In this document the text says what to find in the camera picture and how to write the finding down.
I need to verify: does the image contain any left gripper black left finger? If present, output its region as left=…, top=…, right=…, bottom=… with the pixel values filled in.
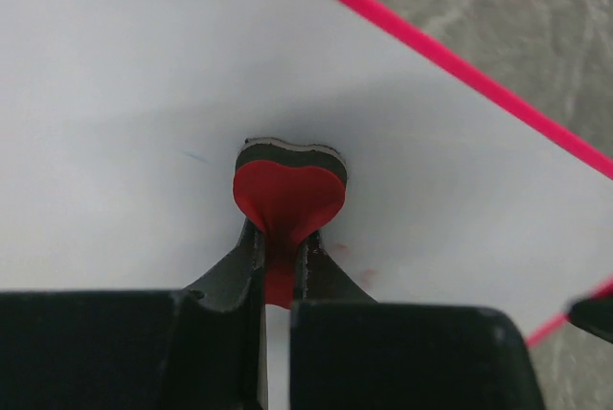
left=187, top=219, right=266, bottom=405

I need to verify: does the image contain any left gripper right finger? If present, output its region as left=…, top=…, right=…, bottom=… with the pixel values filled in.
left=293, top=231, right=375, bottom=303

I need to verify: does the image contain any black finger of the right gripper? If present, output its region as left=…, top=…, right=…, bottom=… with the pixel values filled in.
left=567, top=295, right=613, bottom=343

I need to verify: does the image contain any red whiteboard eraser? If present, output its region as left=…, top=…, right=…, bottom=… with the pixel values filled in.
left=233, top=137, right=348, bottom=308

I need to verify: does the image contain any red framed whiteboard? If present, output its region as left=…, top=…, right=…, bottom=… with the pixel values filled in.
left=0, top=0, right=613, bottom=349

